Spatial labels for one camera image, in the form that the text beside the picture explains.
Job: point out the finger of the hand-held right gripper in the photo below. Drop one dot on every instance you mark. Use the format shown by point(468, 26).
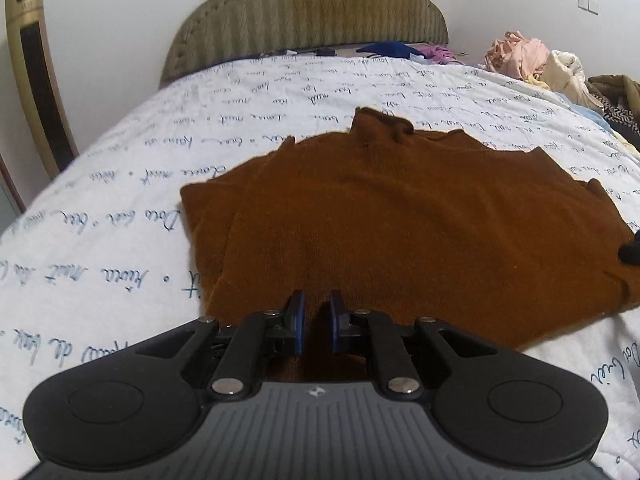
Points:
point(631, 251)

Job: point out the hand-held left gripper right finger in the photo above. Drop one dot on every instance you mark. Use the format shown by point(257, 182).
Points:
point(334, 325)

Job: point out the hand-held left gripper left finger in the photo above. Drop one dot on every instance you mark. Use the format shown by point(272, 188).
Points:
point(298, 325)

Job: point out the brown knit sweater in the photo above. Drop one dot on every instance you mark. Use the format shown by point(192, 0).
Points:
point(400, 210)

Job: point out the pink clothes pile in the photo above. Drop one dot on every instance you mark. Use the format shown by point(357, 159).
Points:
point(517, 55)

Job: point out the light blue cloth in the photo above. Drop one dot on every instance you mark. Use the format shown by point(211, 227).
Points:
point(590, 114)

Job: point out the dark patterned cloth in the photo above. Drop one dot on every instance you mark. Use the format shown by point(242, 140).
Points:
point(620, 105)

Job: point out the cream quilted garment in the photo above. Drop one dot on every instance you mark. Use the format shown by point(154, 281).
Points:
point(565, 75)

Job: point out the white script printed blanket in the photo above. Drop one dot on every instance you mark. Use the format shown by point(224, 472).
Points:
point(150, 160)

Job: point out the purple cloth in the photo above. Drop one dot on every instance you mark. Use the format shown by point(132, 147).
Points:
point(432, 54)

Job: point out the dark blue cloth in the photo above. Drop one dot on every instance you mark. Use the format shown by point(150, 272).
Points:
point(385, 49)

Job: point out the olive padded headboard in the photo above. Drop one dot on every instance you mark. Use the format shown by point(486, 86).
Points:
point(300, 10)

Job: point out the gold tower air conditioner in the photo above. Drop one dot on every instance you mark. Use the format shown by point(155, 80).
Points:
point(35, 70)

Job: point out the brown wooden door frame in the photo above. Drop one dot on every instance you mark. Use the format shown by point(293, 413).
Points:
point(11, 185)

